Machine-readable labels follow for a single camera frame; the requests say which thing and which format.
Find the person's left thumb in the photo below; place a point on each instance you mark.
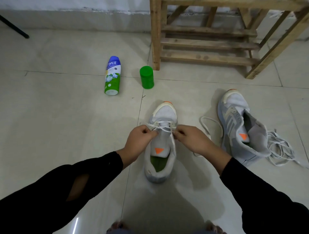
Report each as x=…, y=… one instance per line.
x=150, y=136

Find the grey white sneaker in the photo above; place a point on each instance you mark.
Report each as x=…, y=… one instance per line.
x=237, y=125
x=160, y=166

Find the wooden rack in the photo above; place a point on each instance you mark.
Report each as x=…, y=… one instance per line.
x=207, y=43

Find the blue green powder bottle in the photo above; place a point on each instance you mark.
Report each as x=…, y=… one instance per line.
x=112, y=76

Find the person's right hand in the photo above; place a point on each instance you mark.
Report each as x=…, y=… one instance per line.
x=194, y=139

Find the person's left hand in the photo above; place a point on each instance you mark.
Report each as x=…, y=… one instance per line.
x=136, y=143

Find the person's right foot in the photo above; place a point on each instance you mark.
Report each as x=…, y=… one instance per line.
x=214, y=228

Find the person's foot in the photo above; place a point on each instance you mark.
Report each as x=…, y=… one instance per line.
x=214, y=228
x=117, y=226

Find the person's left foot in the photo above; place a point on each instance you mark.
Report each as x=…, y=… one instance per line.
x=117, y=226

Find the person's right thumb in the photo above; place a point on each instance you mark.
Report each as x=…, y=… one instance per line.
x=178, y=136

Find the person's left forearm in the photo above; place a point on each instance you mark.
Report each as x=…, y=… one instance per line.
x=60, y=188

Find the person's right forearm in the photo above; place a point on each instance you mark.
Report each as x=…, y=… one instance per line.
x=253, y=195

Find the black tripod leg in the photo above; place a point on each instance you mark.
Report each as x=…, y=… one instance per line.
x=14, y=27

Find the green plastic cap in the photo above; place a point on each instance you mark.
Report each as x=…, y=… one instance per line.
x=146, y=77

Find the white shoelace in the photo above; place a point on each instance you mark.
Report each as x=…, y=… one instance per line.
x=162, y=125
x=280, y=149

